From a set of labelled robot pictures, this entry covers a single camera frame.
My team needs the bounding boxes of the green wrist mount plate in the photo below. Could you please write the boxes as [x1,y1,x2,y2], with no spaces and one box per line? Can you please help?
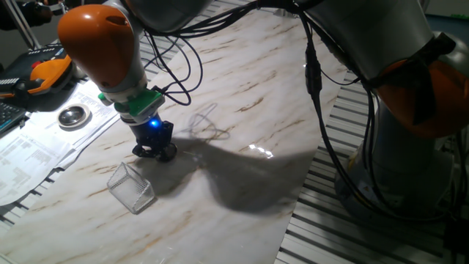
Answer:
[97,87,166,118]

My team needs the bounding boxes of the orange and black teach pendant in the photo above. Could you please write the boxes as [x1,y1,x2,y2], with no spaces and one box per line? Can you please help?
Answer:
[0,44,76,99]

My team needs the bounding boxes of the black computer keyboard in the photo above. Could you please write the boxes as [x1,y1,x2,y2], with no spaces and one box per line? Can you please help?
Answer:
[0,101,27,135]

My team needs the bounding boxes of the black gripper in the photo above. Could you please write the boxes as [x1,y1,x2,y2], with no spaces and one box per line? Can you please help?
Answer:
[128,113,175,161]

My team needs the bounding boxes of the metal bowl with white rim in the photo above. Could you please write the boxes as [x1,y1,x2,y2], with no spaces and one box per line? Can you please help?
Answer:
[57,103,92,129]

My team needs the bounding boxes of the white marble pattern sheet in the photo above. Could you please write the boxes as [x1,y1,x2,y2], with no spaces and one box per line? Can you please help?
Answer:
[0,7,349,264]

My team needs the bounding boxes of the blue metal box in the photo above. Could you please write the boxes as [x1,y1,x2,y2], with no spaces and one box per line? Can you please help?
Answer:
[426,13,469,40]

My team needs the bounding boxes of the white wire mesh basket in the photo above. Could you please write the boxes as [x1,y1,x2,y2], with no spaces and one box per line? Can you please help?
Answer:
[106,162,156,216]

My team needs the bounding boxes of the white printed paper sheets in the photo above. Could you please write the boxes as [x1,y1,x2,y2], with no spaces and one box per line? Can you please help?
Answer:
[0,84,122,207]

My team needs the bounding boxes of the small round metal plate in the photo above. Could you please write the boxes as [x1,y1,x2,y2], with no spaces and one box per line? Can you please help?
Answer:
[157,143,179,163]

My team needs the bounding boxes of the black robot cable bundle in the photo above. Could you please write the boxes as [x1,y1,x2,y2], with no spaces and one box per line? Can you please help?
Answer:
[141,0,469,221]

